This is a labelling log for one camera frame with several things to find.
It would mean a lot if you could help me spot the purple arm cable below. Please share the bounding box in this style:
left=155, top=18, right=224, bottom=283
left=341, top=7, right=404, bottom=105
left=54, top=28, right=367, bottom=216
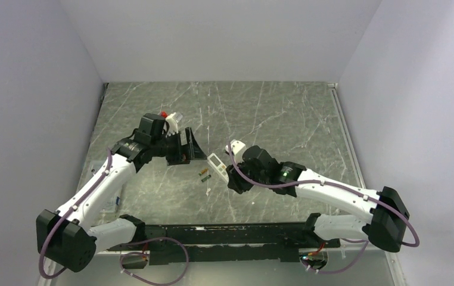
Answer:
left=226, top=144, right=421, bottom=248
left=38, top=148, right=114, bottom=280

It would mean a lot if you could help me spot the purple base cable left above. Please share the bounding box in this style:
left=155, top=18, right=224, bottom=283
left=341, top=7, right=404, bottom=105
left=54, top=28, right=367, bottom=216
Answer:
left=119, top=237, right=190, bottom=286

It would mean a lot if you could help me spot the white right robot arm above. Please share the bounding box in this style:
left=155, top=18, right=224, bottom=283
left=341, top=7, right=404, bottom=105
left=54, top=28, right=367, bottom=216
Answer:
left=225, top=141, right=420, bottom=253

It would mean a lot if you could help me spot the clear plastic storage box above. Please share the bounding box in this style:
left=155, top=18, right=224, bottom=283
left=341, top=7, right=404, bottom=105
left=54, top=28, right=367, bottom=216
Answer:
left=101, top=194, right=121, bottom=213

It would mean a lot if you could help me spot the green AAA battery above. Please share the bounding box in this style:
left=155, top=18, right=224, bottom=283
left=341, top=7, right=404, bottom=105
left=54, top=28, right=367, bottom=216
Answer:
left=201, top=174, right=211, bottom=182

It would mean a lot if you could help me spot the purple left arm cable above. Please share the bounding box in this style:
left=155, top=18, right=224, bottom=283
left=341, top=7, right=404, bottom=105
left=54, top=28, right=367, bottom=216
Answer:
left=38, top=148, right=114, bottom=280

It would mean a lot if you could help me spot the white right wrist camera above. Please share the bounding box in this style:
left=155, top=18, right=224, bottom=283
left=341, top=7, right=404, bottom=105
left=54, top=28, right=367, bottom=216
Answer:
left=225, top=139, right=247, bottom=163

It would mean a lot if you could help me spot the white remote control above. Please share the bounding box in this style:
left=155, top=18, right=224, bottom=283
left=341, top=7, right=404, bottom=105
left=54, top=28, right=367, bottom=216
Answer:
left=207, top=153, right=229, bottom=183

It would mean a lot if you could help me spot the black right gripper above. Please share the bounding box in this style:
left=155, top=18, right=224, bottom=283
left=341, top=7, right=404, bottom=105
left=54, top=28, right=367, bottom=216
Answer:
left=226, top=156, right=269, bottom=195

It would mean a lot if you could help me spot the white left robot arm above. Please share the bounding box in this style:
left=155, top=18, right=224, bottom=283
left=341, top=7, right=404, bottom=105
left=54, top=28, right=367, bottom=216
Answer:
left=36, top=113, right=207, bottom=279

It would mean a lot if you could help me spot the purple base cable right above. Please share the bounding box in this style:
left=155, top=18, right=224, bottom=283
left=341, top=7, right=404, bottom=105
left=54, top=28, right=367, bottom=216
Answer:
left=300, top=238, right=370, bottom=275

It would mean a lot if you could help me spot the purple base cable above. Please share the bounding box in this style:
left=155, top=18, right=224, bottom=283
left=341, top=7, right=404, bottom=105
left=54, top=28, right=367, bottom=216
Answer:
left=300, top=238, right=370, bottom=275
left=119, top=237, right=190, bottom=286

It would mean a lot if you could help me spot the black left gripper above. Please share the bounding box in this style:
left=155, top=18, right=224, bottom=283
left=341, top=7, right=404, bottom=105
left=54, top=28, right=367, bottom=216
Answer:
left=151, top=127, right=206, bottom=166

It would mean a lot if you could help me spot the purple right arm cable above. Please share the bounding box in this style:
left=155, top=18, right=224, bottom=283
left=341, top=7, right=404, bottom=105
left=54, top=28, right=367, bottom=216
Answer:
left=226, top=144, right=421, bottom=248

